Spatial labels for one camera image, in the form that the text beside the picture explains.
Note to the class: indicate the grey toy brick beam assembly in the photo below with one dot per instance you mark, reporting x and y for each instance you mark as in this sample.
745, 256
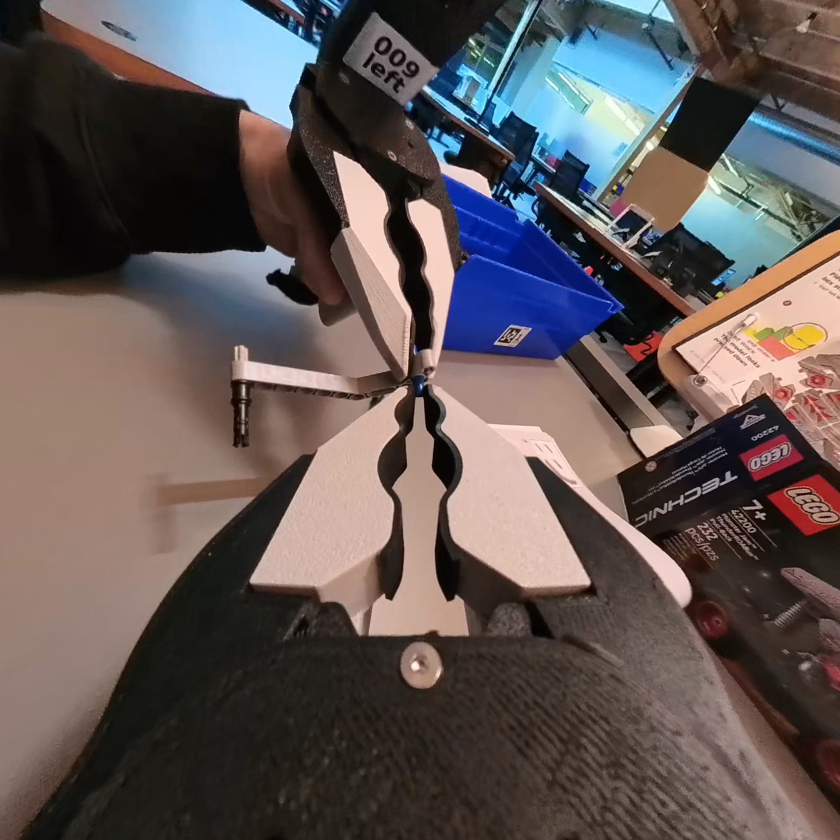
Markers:
302, 382

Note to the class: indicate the blue toy brick pin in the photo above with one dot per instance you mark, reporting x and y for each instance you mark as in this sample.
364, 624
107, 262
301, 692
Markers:
418, 386

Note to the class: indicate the light grey desk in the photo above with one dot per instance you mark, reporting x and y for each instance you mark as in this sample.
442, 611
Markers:
131, 341

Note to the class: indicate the person's left hand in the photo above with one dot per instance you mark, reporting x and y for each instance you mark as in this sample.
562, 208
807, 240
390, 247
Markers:
282, 216

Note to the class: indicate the white plastic tray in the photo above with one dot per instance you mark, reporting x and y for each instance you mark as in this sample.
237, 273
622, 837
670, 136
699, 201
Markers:
656, 558

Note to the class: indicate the white background table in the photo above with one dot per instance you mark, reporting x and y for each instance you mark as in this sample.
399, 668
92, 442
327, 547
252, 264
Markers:
197, 39

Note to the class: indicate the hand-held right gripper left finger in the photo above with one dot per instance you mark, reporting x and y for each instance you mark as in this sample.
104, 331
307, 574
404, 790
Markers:
315, 525

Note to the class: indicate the black office chair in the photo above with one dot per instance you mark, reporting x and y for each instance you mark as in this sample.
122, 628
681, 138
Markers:
518, 151
568, 174

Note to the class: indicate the wooden board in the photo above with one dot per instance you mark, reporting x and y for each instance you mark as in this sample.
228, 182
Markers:
682, 331

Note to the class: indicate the blue plastic bin with label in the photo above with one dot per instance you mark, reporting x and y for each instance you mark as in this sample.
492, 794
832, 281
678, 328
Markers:
525, 295

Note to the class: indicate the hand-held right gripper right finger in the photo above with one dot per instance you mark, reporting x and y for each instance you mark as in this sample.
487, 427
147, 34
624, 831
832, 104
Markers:
518, 518

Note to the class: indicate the long wooden background desk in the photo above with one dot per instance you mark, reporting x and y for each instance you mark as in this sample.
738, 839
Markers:
610, 246

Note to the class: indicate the black toy brick box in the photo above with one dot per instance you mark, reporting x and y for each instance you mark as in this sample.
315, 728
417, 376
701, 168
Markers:
741, 538

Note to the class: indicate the person's left forearm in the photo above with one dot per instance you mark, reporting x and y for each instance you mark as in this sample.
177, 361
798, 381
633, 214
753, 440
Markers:
111, 164

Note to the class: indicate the black and tan pillar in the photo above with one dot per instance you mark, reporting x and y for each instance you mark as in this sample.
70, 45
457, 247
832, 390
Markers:
689, 151

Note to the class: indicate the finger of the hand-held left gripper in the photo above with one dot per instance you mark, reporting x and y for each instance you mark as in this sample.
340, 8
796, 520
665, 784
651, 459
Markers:
374, 295
441, 262

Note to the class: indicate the black desktop equipment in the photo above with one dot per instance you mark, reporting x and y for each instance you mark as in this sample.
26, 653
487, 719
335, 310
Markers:
689, 253

